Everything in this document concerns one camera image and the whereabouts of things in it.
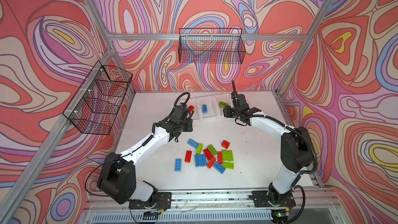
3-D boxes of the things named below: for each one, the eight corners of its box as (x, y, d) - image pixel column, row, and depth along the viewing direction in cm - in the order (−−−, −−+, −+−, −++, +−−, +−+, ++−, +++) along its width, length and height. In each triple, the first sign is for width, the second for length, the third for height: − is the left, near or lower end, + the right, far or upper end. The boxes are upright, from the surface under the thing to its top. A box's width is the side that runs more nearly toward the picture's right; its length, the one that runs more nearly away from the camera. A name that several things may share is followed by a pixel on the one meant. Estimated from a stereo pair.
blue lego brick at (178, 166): (174, 171, 84) (174, 170, 83) (175, 160, 88) (175, 158, 87) (181, 171, 84) (180, 170, 83) (181, 160, 88) (181, 158, 87)
